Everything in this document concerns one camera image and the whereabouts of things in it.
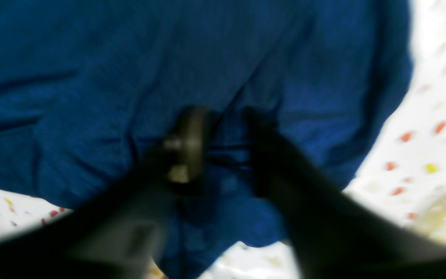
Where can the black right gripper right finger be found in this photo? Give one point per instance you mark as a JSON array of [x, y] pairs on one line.
[[332, 236]]

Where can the terrazzo patterned tablecloth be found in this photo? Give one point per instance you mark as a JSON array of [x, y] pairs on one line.
[[405, 168]]

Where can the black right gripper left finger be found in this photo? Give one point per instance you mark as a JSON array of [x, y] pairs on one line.
[[114, 235]]

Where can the blue t-shirt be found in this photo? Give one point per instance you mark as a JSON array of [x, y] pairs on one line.
[[87, 86]]

